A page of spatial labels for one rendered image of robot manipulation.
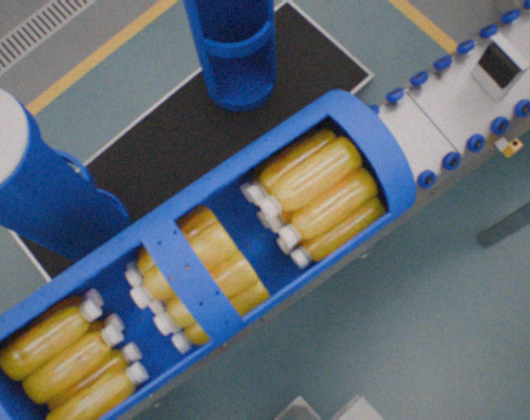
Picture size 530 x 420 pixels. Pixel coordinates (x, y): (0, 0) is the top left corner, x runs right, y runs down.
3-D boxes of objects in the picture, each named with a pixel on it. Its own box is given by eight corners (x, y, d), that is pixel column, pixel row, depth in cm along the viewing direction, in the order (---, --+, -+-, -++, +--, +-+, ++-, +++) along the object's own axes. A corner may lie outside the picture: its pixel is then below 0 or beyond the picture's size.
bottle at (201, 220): (208, 209, 110) (131, 261, 108) (206, 203, 103) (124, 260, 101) (228, 237, 109) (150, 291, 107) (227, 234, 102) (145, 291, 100)
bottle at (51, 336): (16, 387, 98) (99, 330, 100) (-8, 359, 96) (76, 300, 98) (24, 372, 105) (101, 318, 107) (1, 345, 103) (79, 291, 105)
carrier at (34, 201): (128, 267, 202) (134, 194, 209) (21, 200, 117) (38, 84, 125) (55, 265, 203) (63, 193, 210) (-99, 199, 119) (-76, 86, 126)
